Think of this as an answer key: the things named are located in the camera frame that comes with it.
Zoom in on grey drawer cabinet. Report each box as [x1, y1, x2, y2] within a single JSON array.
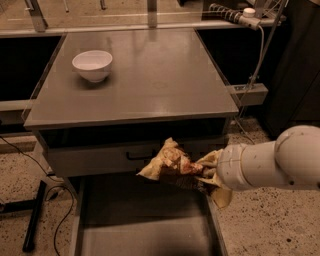
[[22, 27, 240, 178]]

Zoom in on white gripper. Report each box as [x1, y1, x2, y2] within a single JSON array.
[[197, 142, 276, 191]]

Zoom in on grey cable with connector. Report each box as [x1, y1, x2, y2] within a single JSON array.
[[233, 23, 265, 144]]

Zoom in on metal frame post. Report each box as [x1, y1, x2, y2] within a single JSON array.
[[24, 0, 48, 32], [147, 0, 157, 28]]

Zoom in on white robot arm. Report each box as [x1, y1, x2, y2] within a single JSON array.
[[199, 125, 320, 191]]

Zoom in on grey side bracket box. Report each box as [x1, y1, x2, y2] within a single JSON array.
[[227, 83, 268, 107]]

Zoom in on white ceramic bowl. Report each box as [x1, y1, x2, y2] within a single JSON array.
[[72, 50, 113, 83]]

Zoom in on brown chip bag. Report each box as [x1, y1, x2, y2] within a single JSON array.
[[138, 138, 233, 209]]

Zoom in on black metal stand base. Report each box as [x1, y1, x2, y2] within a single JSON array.
[[0, 181, 47, 253]]

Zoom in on open bottom drawer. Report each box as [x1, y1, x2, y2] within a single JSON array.
[[68, 172, 228, 256]]

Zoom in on metal frame post left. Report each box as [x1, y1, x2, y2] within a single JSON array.
[[24, 0, 48, 32]]

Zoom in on black drawer handle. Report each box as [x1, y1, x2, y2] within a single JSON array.
[[126, 150, 156, 161]]

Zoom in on grey middle drawer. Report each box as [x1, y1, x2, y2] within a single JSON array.
[[45, 141, 164, 177]]

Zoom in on black floor cable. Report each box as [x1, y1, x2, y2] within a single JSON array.
[[0, 135, 76, 256]]

